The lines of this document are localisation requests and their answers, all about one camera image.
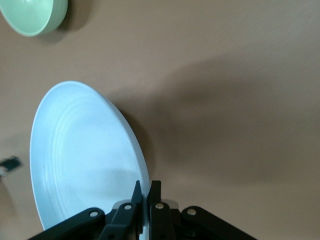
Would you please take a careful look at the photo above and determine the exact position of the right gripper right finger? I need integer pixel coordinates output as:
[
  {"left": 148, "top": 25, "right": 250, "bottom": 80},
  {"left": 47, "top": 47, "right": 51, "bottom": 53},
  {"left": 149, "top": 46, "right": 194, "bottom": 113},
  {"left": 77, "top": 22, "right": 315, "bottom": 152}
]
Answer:
[{"left": 147, "top": 180, "right": 259, "bottom": 240}]

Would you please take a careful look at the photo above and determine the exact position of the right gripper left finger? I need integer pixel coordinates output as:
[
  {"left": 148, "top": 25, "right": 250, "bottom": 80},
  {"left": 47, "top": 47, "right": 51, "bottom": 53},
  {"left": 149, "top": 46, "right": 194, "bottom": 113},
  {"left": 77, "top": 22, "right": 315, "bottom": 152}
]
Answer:
[{"left": 28, "top": 180, "right": 142, "bottom": 240}]

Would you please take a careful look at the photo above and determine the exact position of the blue plate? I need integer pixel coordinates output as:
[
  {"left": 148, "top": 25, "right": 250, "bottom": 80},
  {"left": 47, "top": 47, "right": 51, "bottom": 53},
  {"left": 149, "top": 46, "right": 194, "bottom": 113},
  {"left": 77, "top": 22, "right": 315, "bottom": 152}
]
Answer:
[{"left": 29, "top": 80, "right": 151, "bottom": 240}]

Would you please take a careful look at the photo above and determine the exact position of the green bowl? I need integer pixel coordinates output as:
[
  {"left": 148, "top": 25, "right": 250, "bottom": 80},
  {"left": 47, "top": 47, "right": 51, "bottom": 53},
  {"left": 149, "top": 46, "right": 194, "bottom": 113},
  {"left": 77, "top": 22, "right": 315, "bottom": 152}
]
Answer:
[{"left": 0, "top": 0, "right": 69, "bottom": 38}]

